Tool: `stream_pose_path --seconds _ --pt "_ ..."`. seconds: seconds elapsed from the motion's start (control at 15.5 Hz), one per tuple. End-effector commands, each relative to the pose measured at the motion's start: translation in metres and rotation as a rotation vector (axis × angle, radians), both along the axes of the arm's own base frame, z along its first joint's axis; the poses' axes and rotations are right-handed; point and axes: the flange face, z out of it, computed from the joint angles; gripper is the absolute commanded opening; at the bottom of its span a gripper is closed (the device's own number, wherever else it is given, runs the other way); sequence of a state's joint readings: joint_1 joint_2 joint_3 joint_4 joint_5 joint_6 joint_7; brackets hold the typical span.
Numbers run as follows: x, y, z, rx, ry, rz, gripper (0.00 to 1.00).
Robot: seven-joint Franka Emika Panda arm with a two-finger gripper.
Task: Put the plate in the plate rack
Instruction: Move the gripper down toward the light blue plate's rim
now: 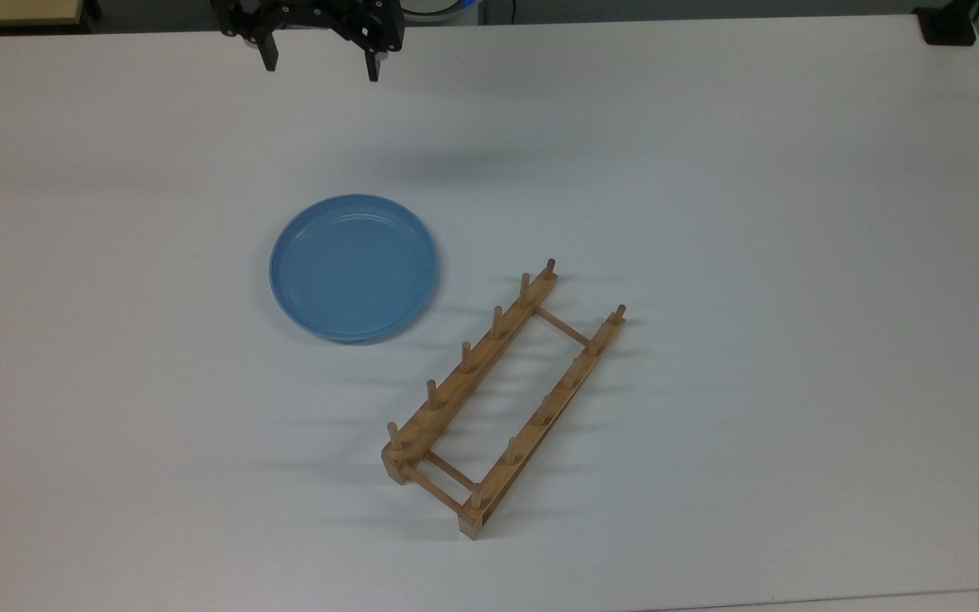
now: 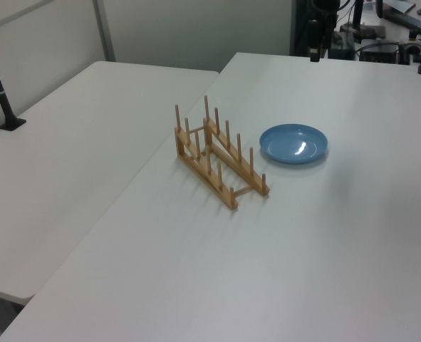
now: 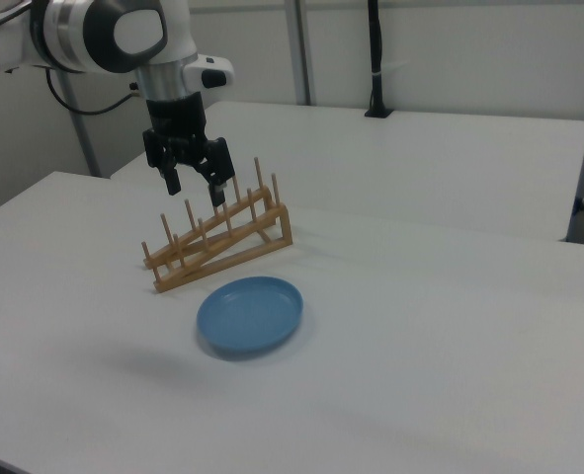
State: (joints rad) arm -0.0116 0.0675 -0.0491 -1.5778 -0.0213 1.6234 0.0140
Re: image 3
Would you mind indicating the wooden plate rack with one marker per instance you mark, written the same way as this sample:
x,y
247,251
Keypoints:
x,y
222,242

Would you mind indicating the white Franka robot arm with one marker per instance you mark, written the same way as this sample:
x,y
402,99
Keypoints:
x,y
74,34

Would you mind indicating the blue round plate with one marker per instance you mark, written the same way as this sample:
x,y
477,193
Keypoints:
x,y
249,318

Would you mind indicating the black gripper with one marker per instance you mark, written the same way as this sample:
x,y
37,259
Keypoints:
x,y
177,123

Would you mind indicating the black pole with base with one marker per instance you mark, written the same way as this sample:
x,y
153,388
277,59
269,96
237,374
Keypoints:
x,y
376,59

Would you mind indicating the grey metal partition post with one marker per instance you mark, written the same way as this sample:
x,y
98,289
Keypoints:
x,y
84,143
301,49

